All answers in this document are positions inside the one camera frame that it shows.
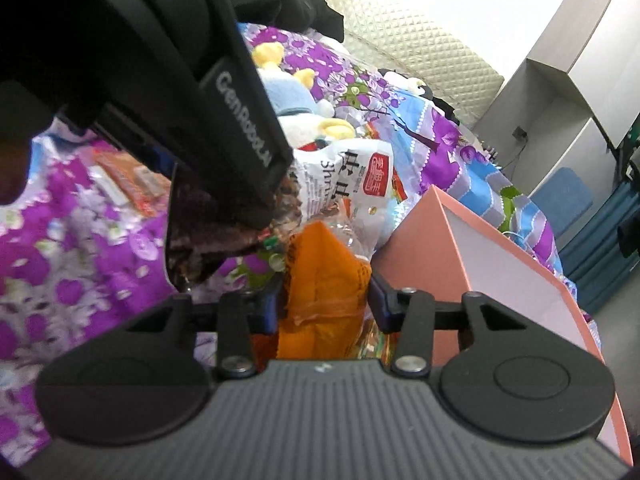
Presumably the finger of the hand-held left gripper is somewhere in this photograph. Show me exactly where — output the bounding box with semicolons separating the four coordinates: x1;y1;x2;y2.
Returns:
97;109;177;184

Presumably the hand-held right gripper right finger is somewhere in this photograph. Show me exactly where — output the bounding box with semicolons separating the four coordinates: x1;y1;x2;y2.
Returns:
367;272;526;378

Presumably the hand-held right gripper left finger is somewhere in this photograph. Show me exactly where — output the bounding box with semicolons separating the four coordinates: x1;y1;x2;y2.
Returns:
122;275;286;378

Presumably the red-topped dried snack packet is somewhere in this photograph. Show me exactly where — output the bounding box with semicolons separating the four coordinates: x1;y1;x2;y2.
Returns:
92;150;171;218

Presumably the colourful candy packet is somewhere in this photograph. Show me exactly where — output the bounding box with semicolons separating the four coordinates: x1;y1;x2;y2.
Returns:
350;317;401;361

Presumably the orange snack packet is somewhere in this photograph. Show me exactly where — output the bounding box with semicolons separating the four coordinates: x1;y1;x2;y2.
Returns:
277;220;373;361

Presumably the dark brown snack packet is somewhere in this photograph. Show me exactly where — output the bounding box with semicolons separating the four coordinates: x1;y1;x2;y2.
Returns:
165;175;281;293

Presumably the clear red-print snack packet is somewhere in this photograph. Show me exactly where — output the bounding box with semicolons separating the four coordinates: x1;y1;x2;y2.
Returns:
365;122;418;206

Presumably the deep pink cardboard box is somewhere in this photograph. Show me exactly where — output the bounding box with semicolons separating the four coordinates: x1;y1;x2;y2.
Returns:
372;185;633;480

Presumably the white snack bag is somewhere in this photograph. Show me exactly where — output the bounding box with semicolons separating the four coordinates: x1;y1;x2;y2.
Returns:
280;137;396;261

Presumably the person's left hand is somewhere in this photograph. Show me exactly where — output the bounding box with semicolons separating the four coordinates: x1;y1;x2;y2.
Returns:
0;82;56;206

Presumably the purple floral blanket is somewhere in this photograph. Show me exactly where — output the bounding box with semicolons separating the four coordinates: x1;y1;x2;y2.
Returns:
0;22;603;461

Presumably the black jacket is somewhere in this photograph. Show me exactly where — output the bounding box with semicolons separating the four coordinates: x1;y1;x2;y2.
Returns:
210;0;346;43

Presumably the blue and yellow plush toy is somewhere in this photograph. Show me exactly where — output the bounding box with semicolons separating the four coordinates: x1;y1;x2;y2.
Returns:
251;42;357;153

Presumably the blue chair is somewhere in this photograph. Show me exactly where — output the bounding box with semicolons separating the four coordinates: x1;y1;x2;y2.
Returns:
530;166;595;256

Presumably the penguin plush toy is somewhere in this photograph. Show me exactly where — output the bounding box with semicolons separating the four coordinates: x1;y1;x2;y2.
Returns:
382;70;436;98

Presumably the blue curtain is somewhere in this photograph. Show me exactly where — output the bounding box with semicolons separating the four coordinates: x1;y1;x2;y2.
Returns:
565;180;640;316

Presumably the cream quilted headboard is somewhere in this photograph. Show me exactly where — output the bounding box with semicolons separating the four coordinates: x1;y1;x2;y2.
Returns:
240;0;503;131

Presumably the grey and white wardrobe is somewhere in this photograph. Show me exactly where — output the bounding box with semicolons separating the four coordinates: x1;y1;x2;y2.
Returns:
472;0;640;201

